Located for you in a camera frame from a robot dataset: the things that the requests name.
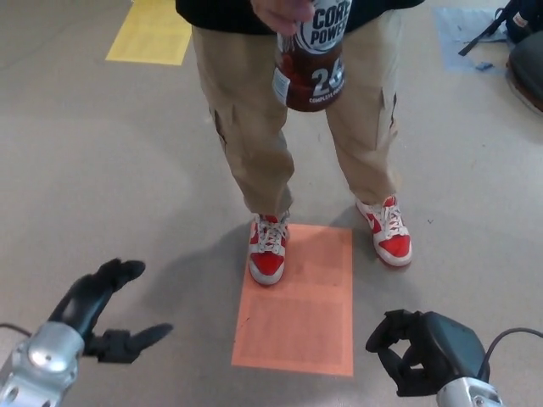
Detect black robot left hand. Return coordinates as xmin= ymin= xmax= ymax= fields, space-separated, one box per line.
xmin=46 ymin=259 xmax=174 ymax=365

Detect person's bare hand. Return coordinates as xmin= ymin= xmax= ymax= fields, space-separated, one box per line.
xmin=250 ymin=0 xmax=317 ymax=36

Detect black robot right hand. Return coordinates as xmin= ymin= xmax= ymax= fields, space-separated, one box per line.
xmin=365 ymin=309 xmax=488 ymax=398

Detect chocolate protein shake bottle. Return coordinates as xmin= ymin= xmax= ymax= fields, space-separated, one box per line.
xmin=272 ymin=0 xmax=354 ymax=114

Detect black shirt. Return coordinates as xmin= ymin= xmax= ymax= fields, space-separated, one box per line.
xmin=174 ymin=0 xmax=425 ymax=35

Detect khaki cargo trousers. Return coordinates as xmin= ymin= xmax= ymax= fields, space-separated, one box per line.
xmin=191 ymin=8 xmax=402 ymax=220

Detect red white sneaker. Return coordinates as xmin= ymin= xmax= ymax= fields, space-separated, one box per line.
xmin=249 ymin=213 xmax=290 ymax=286
xmin=355 ymin=194 xmax=412 ymax=268

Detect yellow paper sheet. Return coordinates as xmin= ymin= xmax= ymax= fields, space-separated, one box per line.
xmin=104 ymin=0 xmax=193 ymax=67

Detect orange paper sheet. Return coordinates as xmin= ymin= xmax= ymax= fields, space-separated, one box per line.
xmin=230 ymin=223 xmax=355 ymax=377

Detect blue paper sheet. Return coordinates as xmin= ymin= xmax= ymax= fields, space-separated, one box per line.
xmin=433 ymin=7 xmax=510 ymax=73

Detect grey round chair base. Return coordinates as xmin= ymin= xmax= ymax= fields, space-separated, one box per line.
xmin=506 ymin=36 xmax=543 ymax=112

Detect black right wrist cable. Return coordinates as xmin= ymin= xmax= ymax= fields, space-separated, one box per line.
xmin=477 ymin=326 xmax=543 ymax=382

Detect dark backpack with strap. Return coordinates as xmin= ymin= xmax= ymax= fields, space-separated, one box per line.
xmin=457 ymin=0 xmax=543 ymax=56

